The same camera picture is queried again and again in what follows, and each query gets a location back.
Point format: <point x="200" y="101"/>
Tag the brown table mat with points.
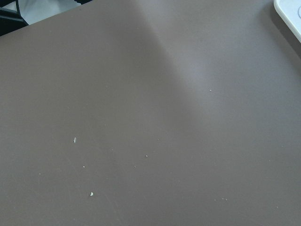
<point x="152" y="113"/>

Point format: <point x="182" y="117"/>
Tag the black plastic bar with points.
<point x="10" y="20"/>

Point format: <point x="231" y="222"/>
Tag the cream rabbit tray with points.
<point x="290" y="12"/>

